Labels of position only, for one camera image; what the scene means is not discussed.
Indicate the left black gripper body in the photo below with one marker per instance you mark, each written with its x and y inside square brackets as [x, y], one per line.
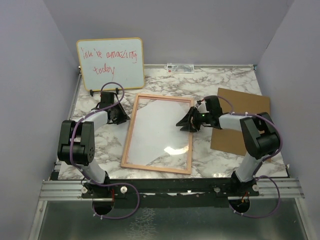
[114, 108]

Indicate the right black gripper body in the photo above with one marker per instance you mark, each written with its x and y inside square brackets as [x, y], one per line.
[204, 118]

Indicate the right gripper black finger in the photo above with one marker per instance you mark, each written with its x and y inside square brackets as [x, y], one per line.
[190, 127]
[185, 122]

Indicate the brown cardboard backing board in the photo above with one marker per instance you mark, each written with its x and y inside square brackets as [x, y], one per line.
[228, 140]

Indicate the white photo paper sheet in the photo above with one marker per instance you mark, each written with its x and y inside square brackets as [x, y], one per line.
[156, 140]

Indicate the pink wooden photo frame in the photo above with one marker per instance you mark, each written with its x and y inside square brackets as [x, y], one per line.
[125, 150]

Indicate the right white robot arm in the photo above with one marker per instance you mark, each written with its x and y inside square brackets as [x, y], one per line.
[261, 137]

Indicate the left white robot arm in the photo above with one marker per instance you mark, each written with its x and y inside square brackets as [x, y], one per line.
[76, 145]

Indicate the small whiteboard with red writing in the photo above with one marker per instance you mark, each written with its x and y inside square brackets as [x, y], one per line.
[117, 61]

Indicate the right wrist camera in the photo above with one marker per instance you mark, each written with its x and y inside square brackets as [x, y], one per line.
[201, 106]

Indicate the white label strip at wall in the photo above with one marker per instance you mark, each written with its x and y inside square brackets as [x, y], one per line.
[180, 68]

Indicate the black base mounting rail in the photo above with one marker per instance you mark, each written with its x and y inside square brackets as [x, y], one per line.
[169, 193]

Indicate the aluminium front rail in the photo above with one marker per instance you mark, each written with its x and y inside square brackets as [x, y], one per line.
[72, 190]

